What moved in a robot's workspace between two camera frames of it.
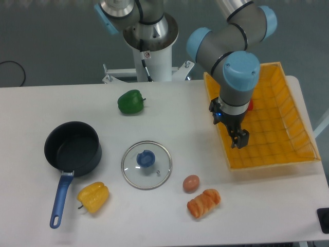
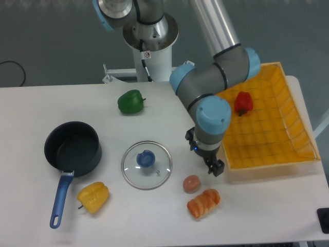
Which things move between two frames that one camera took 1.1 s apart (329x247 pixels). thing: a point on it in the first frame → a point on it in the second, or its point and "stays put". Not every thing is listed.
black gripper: [234, 122] → [207, 156]
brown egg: [190, 183] stays put
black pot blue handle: [74, 148] stays put
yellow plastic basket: [278, 135] stays put
